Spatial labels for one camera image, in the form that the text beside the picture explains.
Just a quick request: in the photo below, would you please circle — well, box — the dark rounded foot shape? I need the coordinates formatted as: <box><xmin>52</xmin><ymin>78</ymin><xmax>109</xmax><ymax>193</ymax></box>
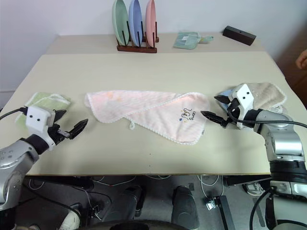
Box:
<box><xmin>171</xmin><ymin>185</ymin><xmax>200</xmax><ymax>226</ymax></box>
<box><xmin>112</xmin><ymin>184</ymin><xmax>147</xmax><ymax>225</ymax></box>

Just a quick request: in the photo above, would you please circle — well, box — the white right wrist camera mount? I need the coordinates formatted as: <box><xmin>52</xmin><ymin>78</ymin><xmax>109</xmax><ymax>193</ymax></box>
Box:
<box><xmin>231</xmin><ymin>83</ymin><xmax>255</xmax><ymax>130</ymax></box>

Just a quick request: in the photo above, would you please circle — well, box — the person's bare hand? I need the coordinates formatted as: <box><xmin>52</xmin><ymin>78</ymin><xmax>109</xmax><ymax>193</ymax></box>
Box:
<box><xmin>295</xmin><ymin>51</ymin><xmax>307</xmax><ymax>70</ymax></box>

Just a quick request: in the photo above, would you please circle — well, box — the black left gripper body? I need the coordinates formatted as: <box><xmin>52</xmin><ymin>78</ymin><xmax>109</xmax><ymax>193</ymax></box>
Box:
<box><xmin>47</xmin><ymin>123</ymin><xmax>72</xmax><ymax>146</ymax></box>

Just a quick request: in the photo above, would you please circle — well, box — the teal folded cloth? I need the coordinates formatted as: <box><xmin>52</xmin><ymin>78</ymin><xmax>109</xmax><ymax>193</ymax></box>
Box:
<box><xmin>173</xmin><ymin>31</ymin><xmax>214</xmax><ymax>50</ymax></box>

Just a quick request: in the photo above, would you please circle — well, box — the grey white sneaker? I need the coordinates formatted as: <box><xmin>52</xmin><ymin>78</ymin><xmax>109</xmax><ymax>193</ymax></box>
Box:
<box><xmin>243</xmin><ymin>181</ymin><xmax>266</xmax><ymax>196</ymax></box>

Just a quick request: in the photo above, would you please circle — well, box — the small metal floor bracket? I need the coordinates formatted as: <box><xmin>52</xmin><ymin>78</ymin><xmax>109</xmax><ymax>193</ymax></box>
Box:
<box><xmin>204</xmin><ymin>198</ymin><xmax>218</xmax><ymax>211</ymax></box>

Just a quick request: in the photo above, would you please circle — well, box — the white floor cable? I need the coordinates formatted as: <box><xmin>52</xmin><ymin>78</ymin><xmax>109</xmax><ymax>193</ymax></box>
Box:
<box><xmin>198</xmin><ymin>174</ymin><xmax>225</xmax><ymax>201</ymax></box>

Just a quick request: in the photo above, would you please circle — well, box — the dark brown wooden block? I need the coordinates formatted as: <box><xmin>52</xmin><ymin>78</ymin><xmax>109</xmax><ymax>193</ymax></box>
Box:
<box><xmin>222</xmin><ymin>25</ymin><xmax>258</xmax><ymax>46</ymax></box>

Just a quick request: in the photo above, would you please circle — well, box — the dark wooden plate rack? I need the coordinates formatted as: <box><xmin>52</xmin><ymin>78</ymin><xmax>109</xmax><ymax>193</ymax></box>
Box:
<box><xmin>117</xmin><ymin>21</ymin><xmax>160</xmax><ymax>54</ymax></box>

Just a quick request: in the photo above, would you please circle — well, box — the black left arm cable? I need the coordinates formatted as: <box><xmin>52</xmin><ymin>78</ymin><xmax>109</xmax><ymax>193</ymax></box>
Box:
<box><xmin>0</xmin><ymin>107</ymin><xmax>28</xmax><ymax>120</ymax></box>

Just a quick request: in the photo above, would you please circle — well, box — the green plate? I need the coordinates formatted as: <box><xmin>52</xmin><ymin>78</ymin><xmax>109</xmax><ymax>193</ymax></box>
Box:
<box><xmin>112</xmin><ymin>0</ymin><xmax>130</xmax><ymax>46</ymax></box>

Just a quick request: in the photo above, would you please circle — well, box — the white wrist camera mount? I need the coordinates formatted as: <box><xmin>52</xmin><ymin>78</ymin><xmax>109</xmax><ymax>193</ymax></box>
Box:
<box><xmin>231</xmin><ymin>83</ymin><xmax>255</xmax><ymax>130</ymax></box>
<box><xmin>24</xmin><ymin>106</ymin><xmax>56</xmax><ymax>151</ymax></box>

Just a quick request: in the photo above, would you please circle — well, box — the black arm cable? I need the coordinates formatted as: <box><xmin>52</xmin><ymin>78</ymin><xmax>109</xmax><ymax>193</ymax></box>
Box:
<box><xmin>226</xmin><ymin>107</ymin><xmax>307</xmax><ymax>128</ymax></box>
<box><xmin>0</xmin><ymin>107</ymin><xmax>28</xmax><ymax>120</ymax></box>

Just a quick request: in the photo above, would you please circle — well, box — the pink plate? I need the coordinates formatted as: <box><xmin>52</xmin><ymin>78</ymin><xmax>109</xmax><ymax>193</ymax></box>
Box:
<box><xmin>144</xmin><ymin>0</ymin><xmax>157</xmax><ymax>48</ymax></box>

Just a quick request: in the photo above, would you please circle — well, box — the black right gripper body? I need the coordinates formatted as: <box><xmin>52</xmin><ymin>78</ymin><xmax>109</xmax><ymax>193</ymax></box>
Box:
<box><xmin>221</xmin><ymin>99</ymin><xmax>241</xmax><ymax>128</ymax></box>

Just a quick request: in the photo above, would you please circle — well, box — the pink embroidered towel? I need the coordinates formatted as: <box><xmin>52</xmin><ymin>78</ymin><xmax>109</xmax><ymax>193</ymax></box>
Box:
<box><xmin>84</xmin><ymin>89</ymin><xmax>212</xmax><ymax>147</ymax></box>

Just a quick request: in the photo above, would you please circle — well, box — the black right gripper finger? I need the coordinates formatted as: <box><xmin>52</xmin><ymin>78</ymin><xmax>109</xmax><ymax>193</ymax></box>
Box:
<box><xmin>213</xmin><ymin>95</ymin><xmax>233</xmax><ymax>105</ymax></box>
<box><xmin>200</xmin><ymin>110</ymin><xmax>228</xmax><ymax>127</ymax></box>

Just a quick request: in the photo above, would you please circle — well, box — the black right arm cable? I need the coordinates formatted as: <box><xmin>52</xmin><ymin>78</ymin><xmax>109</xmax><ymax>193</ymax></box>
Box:
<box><xmin>226</xmin><ymin>107</ymin><xmax>307</xmax><ymax>128</ymax></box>

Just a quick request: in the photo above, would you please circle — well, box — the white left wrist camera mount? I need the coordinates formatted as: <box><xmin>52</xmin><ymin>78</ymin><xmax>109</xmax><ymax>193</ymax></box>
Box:
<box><xmin>24</xmin><ymin>106</ymin><xmax>56</xmax><ymax>151</ymax></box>

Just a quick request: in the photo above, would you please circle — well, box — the beige folded towel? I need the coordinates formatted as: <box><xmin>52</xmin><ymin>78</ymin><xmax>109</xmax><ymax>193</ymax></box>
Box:
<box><xmin>248</xmin><ymin>82</ymin><xmax>288</xmax><ymax>115</ymax></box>

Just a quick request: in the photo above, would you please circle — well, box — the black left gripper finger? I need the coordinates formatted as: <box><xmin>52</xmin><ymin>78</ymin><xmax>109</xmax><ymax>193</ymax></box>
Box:
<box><xmin>69</xmin><ymin>118</ymin><xmax>89</xmax><ymax>140</ymax></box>
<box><xmin>53</xmin><ymin>109</ymin><xmax>68</xmax><ymax>124</ymax></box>

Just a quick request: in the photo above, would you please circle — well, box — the black table leg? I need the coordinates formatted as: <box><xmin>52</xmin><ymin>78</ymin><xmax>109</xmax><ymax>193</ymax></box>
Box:
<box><xmin>213</xmin><ymin>195</ymin><xmax>237</xmax><ymax>230</ymax></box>

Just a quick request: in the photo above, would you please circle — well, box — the green folded towel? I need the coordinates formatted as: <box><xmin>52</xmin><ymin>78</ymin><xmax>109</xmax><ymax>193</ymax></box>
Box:
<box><xmin>14</xmin><ymin>92</ymin><xmax>73</xmax><ymax>126</ymax></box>

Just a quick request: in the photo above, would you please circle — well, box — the blue plate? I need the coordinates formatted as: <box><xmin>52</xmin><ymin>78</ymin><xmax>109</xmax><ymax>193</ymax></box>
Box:
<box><xmin>128</xmin><ymin>0</ymin><xmax>143</xmax><ymax>46</ymax></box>

